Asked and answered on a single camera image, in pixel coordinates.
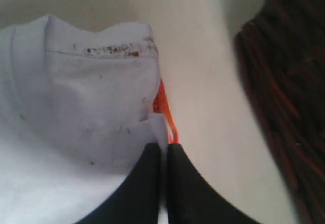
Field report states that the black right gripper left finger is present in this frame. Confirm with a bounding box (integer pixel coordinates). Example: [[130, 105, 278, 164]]
[[78, 143, 161, 223]]

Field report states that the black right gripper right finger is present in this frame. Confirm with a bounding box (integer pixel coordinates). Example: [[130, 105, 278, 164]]
[[167, 143, 257, 224]]

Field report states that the white t-shirt with red print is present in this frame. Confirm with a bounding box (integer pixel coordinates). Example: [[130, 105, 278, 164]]
[[1, 16, 168, 223]]

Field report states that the dark brown wicker basket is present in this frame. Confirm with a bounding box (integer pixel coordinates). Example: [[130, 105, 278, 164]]
[[235, 0, 324, 223]]

